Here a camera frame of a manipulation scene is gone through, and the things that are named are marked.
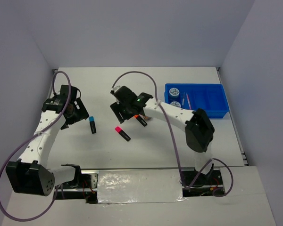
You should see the orange cap black highlighter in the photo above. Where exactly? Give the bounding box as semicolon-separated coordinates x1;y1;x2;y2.
134;115;148;127

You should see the blue cap black highlighter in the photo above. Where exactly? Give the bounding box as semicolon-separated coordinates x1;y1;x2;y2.
89;116;96;134

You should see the pink cap black highlighter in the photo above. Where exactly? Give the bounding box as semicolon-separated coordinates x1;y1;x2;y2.
115;126;131;142

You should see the thin grey pen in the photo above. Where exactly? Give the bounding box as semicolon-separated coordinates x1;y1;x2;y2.
182;92;185;108

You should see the orange clear pen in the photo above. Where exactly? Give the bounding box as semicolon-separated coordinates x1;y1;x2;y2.
186;93;192;110

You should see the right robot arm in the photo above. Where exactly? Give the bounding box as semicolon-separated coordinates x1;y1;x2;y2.
110;86;215;184

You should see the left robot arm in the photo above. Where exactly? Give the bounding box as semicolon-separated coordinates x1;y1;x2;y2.
5;85;89;196

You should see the silver foil sheet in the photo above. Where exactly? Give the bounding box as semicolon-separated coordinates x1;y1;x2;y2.
97;169;184;204

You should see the blue plastic sorting bin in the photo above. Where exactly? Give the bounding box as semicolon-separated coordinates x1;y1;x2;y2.
164;83;229;119

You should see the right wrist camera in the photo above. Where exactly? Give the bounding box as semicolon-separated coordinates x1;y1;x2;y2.
110;85;120;93

